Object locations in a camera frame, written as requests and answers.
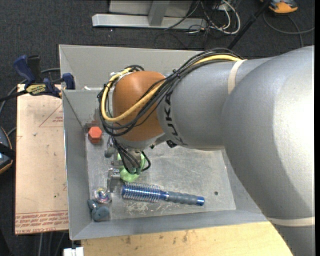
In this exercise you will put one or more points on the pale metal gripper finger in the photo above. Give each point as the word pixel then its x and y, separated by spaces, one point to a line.
pixel 113 181
pixel 109 151

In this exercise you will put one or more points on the clear iridescent glass ball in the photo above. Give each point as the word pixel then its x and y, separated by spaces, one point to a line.
pixel 102 195

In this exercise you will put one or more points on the red hexagonal block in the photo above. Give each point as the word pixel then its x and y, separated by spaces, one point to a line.
pixel 94 134

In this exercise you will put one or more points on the dark blue-grey lumpy toy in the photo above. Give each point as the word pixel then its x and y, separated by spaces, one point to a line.
pixel 100 212

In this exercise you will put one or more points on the blue round hairbrush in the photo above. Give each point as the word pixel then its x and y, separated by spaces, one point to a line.
pixel 150 193

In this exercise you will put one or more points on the grey metal bin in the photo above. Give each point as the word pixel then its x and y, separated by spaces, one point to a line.
pixel 180 175

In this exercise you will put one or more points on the brown cardboard board red print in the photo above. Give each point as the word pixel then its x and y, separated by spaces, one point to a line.
pixel 40 155

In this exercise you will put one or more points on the black cylinder on white bracket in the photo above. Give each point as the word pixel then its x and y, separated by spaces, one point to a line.
pixel 153 146

